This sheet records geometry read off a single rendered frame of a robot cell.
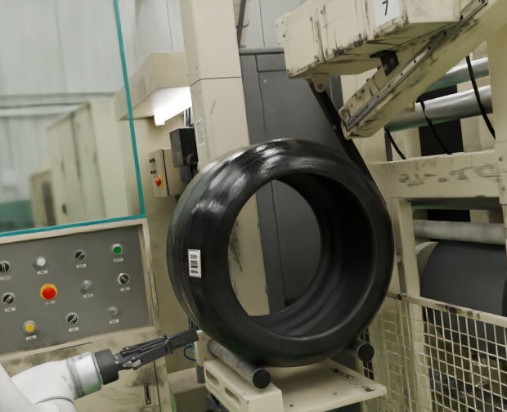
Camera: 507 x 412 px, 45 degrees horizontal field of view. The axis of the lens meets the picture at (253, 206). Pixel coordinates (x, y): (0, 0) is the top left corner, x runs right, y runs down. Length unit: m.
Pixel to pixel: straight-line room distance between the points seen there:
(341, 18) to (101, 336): 1.26
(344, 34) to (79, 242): 1.08
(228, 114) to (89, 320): 0.82
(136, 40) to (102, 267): 9.40
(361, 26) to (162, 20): 10.19
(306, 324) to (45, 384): 0.72
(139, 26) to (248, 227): 9.75
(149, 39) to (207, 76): 9.63
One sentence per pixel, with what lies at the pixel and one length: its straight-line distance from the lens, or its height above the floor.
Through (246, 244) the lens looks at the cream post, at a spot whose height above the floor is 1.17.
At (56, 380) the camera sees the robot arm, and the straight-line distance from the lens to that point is 1.40.
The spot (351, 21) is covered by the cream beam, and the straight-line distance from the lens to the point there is 1.51.
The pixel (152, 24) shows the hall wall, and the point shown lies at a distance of 11.49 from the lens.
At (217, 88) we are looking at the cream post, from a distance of 1.77.
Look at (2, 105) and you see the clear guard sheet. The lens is 2.04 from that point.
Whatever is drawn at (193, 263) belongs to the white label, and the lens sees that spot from 1.36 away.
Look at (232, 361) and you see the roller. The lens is 1.57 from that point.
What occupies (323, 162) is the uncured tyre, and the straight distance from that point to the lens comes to 1.45.
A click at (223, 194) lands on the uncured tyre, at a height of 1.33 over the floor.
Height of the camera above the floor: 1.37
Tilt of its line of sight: 3 degrees down
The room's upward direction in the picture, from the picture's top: 7 degrees counter-clockwise
